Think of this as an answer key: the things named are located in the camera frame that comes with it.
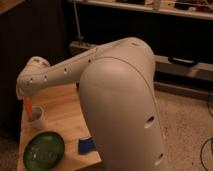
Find orange pepper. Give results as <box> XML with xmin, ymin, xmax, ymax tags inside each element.
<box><xmin>23</xmin><ymin>96</ymin><xmax>32</xmax><ymax>119</ymax></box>

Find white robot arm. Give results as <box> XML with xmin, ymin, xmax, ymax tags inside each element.
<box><xmin>16</xmin><ymin>37</ymin><xmax>170</xmax><ymax>171</ymax></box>

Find wooden table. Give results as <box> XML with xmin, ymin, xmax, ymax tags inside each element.
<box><xmin>17</xmin><ymin>85</ymin><xmax>104</xmax><ymax>171</ymax></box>

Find blue sponge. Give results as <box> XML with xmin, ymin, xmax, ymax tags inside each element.
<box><xmin>78</xmin><ymin>138</ymin><xmax>96</xmax><ymax>154</ymax></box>

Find metal pole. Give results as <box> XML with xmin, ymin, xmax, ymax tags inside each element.
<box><xmin>73</xmin><ymin>0</ymin><xmax>83</xmax><ymax>44</ymax></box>

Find green glass bowl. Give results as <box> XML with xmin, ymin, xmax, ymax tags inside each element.
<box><xmin>23</xmin><ymin>131</ymin><xmax>65</xmax><ymax>171</ymax></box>

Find background shelf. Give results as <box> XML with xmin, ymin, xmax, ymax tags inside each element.
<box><xmin>67</xmin><ymin>0</ymin><xmax>213</xmax><ymax>21</ymax></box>

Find grey metal rail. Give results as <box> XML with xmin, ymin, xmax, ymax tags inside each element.
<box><xmin>69</xmin><ymin>41</ymin><xmax>213</xmax><ymax>81</ymax></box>

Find black handle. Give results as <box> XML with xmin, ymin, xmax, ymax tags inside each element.
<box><xmin>168</xmin><ymin>57</ymin><xmax>199</xmax><ymax>67</ymax></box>

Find black cable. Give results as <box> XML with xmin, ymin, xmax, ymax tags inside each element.
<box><xmin>199</xmin><ymin>96</ymin><xmax>213</xmax><ymax>171</ymax></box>

